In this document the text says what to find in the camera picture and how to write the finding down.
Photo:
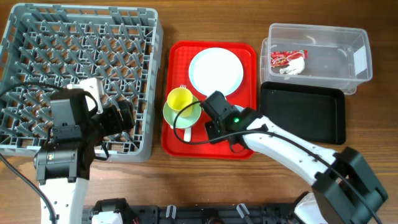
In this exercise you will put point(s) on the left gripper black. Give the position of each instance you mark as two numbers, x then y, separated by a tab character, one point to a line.
116	125

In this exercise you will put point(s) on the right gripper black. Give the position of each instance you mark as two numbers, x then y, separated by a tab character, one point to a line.
210	130

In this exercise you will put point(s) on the yellow plastic cup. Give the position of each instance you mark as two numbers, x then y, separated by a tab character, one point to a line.
179	98

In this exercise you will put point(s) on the light green bowl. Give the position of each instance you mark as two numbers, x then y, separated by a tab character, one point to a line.
182	122

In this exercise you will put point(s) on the large light blue plate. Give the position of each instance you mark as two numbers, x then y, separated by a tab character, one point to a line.
215	69

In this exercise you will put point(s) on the red ketchup sachet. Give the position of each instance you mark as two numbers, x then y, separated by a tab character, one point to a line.
283	58

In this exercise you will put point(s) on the white napkin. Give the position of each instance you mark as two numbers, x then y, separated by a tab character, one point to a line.
294	67

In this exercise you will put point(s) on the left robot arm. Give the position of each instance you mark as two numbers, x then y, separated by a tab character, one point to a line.
63	164

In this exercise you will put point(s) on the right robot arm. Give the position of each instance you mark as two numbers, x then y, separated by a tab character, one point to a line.
346	189

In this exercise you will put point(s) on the grey dishwasher rack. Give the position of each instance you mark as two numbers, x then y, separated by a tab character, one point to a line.
46	46

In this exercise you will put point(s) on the black waste tray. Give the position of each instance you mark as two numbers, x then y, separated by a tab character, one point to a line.
310	112

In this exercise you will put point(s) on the white plastic spoon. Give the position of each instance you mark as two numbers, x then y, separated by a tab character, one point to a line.
187	135

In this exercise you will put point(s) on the red plastic tray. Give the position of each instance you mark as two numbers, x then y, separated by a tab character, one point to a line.
180	56

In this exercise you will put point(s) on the clear plastic bin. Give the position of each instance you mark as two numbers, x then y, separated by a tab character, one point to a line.
337	57

